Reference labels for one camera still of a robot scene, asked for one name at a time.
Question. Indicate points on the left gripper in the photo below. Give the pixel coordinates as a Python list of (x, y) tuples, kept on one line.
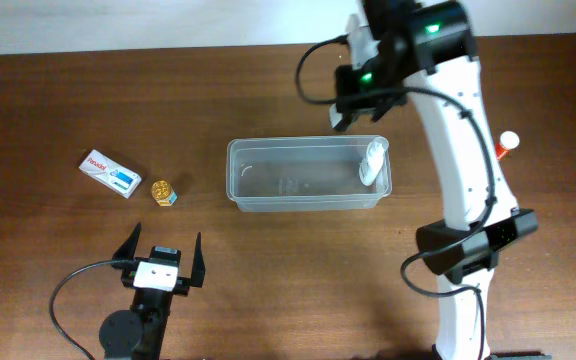
[(182, 285)]

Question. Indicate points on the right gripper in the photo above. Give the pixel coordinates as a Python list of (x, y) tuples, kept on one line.
[(348, 103)]

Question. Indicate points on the white spray bottle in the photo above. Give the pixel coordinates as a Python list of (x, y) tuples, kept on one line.
[(373, 160)]

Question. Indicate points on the white Panadol box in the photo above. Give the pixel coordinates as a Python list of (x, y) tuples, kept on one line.
[(109, 173)]

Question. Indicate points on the orange tube white cap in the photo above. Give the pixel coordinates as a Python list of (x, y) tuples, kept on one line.
[(508, 141)]

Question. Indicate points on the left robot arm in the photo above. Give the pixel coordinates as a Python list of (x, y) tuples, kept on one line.
[(138, 332)]

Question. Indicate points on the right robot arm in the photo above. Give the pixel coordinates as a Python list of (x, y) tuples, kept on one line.
[(427, 55)]

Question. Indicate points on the clear plastic container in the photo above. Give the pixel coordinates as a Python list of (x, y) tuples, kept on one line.
[(314, 173)]

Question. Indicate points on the gold lid balm jar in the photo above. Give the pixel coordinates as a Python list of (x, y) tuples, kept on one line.
[(163, 193)]

